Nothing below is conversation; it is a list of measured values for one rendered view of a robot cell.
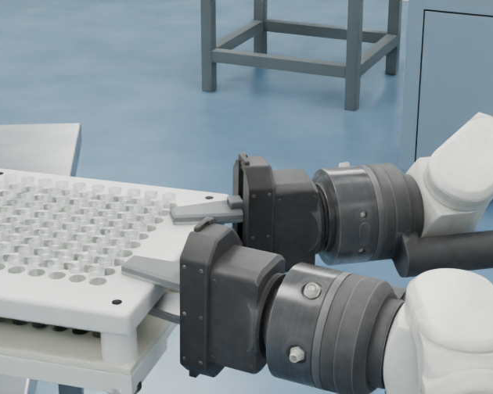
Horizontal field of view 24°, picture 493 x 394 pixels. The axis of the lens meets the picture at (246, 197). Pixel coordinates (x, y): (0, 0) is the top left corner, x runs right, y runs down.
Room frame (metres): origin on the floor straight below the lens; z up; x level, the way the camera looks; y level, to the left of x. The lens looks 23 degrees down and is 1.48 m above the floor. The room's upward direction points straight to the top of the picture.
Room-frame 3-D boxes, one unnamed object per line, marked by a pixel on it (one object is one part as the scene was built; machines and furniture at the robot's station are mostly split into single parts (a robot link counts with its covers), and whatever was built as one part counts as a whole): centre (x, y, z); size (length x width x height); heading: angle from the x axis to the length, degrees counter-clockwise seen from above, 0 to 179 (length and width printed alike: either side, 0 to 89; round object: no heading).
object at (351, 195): (0.94, -0.05, 1.07); 0.12 x 0.10 x 0.13; 105
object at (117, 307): (0.89, 0.17, 1.07); 0.25 x 0.24 x 0.02; 163
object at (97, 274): (0.79, 0.11, 1.06); 0.01 x 0.01 x 0.07
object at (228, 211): (0.91, 0.03, 1.09); 0.06 x 0.03 x 0.02; 105
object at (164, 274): (0.80, 0.07, 1.09); 0.06 x 0.03 x 0.02; 65
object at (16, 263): (0.81, 0.18, 1.06); 0.01 x 0.01 x 0.07
